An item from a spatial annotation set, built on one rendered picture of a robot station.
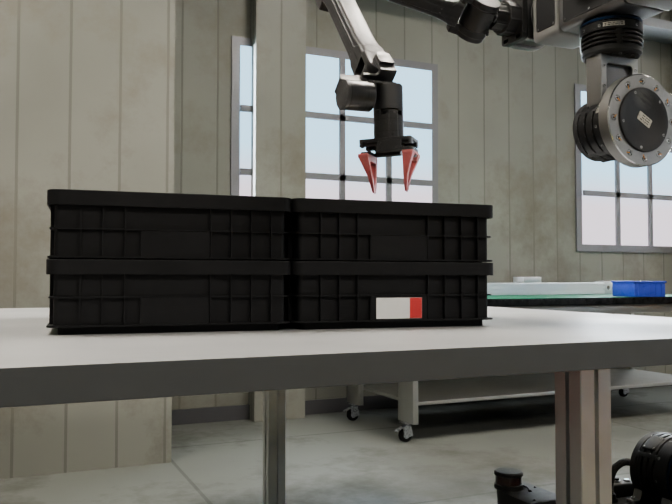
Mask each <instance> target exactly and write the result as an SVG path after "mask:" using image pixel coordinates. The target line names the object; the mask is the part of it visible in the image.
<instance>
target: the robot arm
mask: <svg viewBox="0 0 672 504"><path fill-rule="evenodd" d="M315 1H316V3H317V6H318V8H319V10H322V11H325V12H329V13H330V15H331V18H332V20H333V22H334V24H335V27H336V29H337V31H338V33H339V35H340V38H341V40H342V42H343V44H344V47H345V49H346V51H347V53H348V56H349V59H350V65H351V69H352V72H353V74H354V75H344V74H342V75H340V78H339V81H338V83H337V86H336V89H335V94H336V104H337V107H338V108H339V109H340V110H348V111H360V112H370V111H371V110H372V109H373V116H374V138H373V139H362V140H359V147H360V148H365V147H366V151H367V152H361V154H358V158H359V160H360V162H361V164H362V166H363V168H364V170H365V172H366V174H367V176H368V179H369V183H370V186H371V189H372V192H373V193H374V194H376V189H377V158H380V157H393V156H402V161H403V178H404V188H405V191H406V192H408V190H409V186H410V182H411V178H412V175H413V173H414V170H415V168H416V166H417V164H418V162H419V159H420V154H419V153H418V149H416V148H418V140H416V139H415V138H414V137H413V136H411V135H407V136H404V124H403V86H402V85H401V84H400V83H396V82H393V80H394V77H395V75H396V72H397V70H396V68H395V63H394V61H393V59H392V58H391V56H390V54H389V53H385V51H384V49H383V48H382V47H380V46H379V45H378V43H377V42H376V40H375V39H374V37H373V35H372V33H371V31H370V29H369V27H368V25H367V23H366V21H365V19H364V17H363V15H362V13H361V11H360V9H359V7H358V5H357V3H356V1H355V0H315ZM387 1H390V2H393V3H396V4H399V5H402V6H404V7H407V8H410V9H413V10H416V11H419V12H422V13H425V14H428V15H431V16H433V17H436V18H438V19H440V20H442V21H443V22H445V23H446V24H447V26H446V28H447V31H448V32H450V33H453V34H456V35H458V36H459V37H460V38H462V39H463V40H465V41H467V42H470V43H474V44H480V43H482V41H483V39H485V37H486V36H488V35H489V30H493V31H494V32H495V33H496V34H497V35H498V36H502V46H503V47H510V46H512V45H514V44H517V43H519V42H521V41H523V40H525V39H526V38H527V36H528V9H527V0H504V1H501V2H500V1H499V0H387ZM466 3H467V4H466ZM465 4H466V6H465ZM464 7H465V8H464ZM463 9H464V11H463ZM462 12H463V13H462ZM461 14H462V15H461ZM460 16H461V17H460ZM371 151H375V154H374V153H372V152H371Z"/></svg>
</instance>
